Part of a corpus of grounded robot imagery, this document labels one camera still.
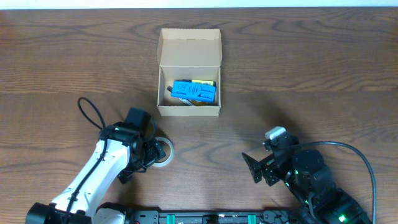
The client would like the large clear tape roll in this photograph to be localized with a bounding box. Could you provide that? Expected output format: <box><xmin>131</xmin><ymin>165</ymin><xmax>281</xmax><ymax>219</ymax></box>
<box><xmin>152</xmin><ymin>137</ymin><xmax>175</xmax><ymax>168</ymax></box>

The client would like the white black-capped marker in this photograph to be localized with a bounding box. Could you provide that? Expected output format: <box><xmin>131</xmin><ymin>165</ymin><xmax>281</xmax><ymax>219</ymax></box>
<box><xmin>167</xmin><ymin>86</ymin><xmax>193</xmax><ymax>106</ymax></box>

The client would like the blue whiteboard duster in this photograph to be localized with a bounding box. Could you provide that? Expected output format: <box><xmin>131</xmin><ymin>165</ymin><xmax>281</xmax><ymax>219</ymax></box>
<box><xmin>171</xmin><ymin>81</ymin><xmax>216</xmax><ymax>103</ymax></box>

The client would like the yellow highlighter blue cap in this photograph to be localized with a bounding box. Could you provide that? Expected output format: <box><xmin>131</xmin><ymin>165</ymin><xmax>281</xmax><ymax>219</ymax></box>
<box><xmin>181</xmin><ymin>79</ymin><xmax>216</xmax><ymax>87</ymax></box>

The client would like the brown cardboard box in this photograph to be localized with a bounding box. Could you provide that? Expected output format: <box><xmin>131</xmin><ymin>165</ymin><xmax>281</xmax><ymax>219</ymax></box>
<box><xmin>157</xmin><ymin>28</ymin><xmax>223</xmax><ymax>117</ymax></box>

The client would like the small yellow tape roll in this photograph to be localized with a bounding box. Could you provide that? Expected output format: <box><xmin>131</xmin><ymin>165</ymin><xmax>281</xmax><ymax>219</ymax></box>
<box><xmin>191</xmin><ymin>100</ymin><xmax>208</xmax><ymax>106</ymax></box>

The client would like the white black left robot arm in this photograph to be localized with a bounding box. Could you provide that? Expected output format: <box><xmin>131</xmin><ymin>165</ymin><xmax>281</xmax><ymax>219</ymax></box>
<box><xmin>25</xmin><ymin>108</ymin><xmax>165</xmax><ymax>223</ymax></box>

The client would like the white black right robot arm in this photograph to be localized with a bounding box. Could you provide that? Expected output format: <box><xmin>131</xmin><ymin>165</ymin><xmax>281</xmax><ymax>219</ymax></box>
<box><xmin>242</xmin><ymin>126</ymin><xmax>376</xmax><ymax>223</ymax></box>

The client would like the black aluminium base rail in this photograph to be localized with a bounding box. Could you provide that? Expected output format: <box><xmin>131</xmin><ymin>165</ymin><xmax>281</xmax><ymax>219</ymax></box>
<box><xmin>125</xmin><ymin>210</ymin><xmax>293</xmax><ymax>224</ymax></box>

